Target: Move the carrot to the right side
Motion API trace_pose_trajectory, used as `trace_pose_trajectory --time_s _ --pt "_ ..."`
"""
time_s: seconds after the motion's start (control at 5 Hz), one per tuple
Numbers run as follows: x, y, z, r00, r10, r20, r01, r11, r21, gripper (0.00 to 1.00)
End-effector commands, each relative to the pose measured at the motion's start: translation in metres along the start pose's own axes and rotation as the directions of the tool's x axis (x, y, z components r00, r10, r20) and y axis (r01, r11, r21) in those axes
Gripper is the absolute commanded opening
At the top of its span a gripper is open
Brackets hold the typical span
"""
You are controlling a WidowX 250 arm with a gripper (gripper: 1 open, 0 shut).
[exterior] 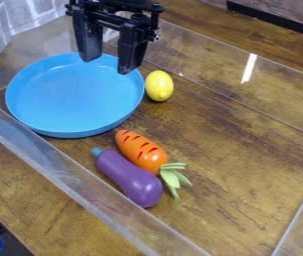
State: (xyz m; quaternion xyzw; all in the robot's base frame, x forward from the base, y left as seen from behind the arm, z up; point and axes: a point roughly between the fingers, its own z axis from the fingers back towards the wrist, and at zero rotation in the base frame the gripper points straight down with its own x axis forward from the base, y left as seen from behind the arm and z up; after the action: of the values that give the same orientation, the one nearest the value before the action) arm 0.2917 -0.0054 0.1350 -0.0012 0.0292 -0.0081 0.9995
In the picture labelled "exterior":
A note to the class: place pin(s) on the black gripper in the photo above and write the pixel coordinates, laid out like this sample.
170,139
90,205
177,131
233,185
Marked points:
133,17

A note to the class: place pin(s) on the orange toy carrot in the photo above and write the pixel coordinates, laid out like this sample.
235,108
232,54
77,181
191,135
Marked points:
149,156

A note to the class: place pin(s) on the purple toy eggplant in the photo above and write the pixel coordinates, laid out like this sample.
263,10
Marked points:
141,185

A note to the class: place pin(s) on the yellow toy lemon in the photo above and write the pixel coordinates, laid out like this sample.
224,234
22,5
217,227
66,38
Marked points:
160,85

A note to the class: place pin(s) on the blue round plate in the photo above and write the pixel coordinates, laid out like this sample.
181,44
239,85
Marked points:
70,99

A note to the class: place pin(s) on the dark board in background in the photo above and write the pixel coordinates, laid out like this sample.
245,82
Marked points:
265,16

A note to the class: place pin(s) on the clear acrylic tray wall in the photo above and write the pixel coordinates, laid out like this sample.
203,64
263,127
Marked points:
150,235

